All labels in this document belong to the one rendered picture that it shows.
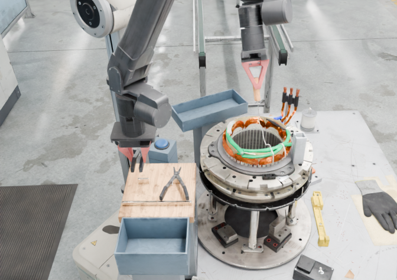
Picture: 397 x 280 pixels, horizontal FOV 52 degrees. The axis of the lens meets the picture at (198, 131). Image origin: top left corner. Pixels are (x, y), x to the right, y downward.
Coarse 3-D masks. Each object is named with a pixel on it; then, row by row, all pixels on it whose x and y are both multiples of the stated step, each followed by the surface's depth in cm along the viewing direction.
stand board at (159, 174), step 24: (144, 168) 114; (168, 168) 114; (192, 168) 114; (144, 192) 107; (168, 192) 107; (192, 192) 106; (120, 216) 101; (144, 216) 100; (168, 216) 100; (192, 216) 100
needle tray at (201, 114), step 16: (208, 96) 144; (224, 96) 148; (240, 96) 143; (176, 112) 136; (192, 112) 143; (208, 112) 143; (224, 112) 138; (240, 112) 141; (192, 128) 135; (208, 128) 140
